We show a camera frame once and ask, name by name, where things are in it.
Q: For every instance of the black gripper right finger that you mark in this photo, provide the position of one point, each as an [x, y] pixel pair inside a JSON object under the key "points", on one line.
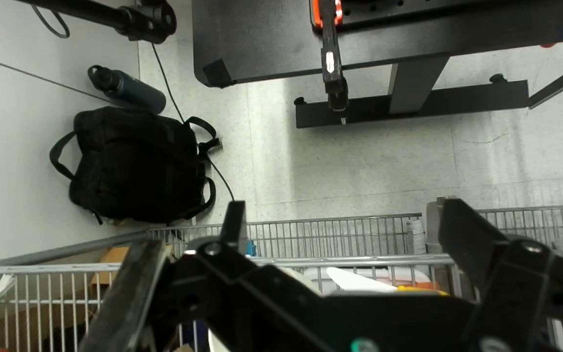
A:
{"points": [[470, 239]]}

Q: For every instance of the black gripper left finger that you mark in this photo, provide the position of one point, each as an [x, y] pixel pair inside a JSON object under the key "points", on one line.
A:
{"points": [[123, 317]]}

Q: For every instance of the wire metal shelf rack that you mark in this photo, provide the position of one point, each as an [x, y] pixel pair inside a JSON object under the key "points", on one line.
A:
{"points": [[263, 287]]}

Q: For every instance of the white plastic container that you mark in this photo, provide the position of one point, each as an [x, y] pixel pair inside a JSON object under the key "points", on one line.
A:
{"points": [[355, 282]]}

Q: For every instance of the black table with clamps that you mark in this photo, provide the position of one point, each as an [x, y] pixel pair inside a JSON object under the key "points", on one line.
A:
{"points": [[392, 51]]}

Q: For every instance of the black camera on stand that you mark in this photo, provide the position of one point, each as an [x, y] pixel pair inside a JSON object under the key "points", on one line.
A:
{"points": [[146, 20]]}

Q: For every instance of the black backpack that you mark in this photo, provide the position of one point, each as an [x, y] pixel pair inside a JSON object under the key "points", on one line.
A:
{"points": [[138, 164]]}

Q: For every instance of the orange black clamp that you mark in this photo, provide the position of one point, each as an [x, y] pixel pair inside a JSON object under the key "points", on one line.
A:
{"points": [[326, 18]]}

